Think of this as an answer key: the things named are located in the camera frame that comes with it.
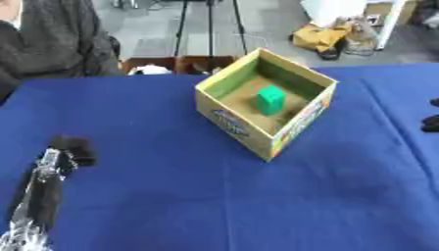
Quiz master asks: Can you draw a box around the black tripod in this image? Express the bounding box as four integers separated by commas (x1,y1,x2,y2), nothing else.
171,0,251,59

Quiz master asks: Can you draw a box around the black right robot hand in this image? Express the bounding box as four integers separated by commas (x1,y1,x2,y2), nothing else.
419,97,439,133

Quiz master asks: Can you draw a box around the white cabinet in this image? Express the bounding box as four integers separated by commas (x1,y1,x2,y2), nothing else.
300,0,418,51

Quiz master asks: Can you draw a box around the yellow bag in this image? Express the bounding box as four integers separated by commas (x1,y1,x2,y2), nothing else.
289,21,356,53

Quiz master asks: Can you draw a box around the white object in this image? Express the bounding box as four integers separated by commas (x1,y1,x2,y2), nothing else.
126,64,173,76

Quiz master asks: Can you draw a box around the person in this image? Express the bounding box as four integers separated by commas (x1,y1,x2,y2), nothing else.
0,0,123,102

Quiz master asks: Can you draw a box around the green block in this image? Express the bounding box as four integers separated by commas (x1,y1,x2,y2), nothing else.
254,84,288,116

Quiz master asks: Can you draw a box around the tan cardboard box green inside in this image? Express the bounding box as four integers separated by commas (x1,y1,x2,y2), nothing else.
193,47,340,163

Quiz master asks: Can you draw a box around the brown wooden chair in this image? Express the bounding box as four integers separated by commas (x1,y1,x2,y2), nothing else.
120,55,239,75

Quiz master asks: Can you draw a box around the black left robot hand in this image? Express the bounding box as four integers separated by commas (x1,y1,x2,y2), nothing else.
46,134,100,175

